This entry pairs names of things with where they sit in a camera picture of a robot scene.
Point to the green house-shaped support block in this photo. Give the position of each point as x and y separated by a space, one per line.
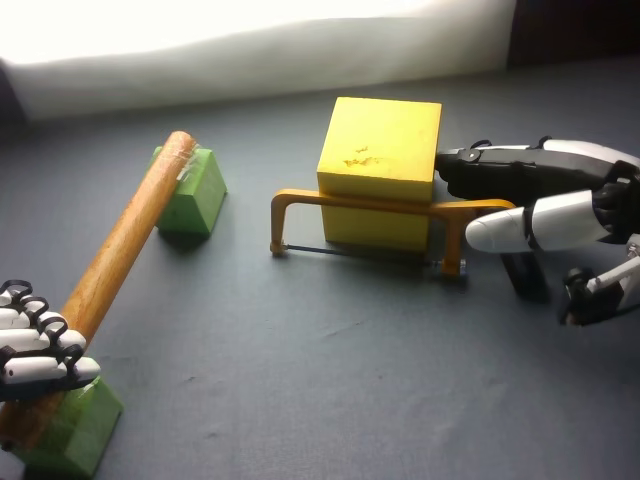
85 430
200 210

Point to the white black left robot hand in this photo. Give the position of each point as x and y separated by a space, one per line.
30 345

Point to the white backdrop sheet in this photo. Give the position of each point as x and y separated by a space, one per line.
250 60

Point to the brown wooden rod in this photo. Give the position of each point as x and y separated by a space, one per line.
125 235

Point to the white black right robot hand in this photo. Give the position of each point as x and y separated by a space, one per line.
560 220

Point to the yellow wooden cube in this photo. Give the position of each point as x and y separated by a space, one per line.
380 140

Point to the dark background panel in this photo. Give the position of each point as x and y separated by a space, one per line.
575 30

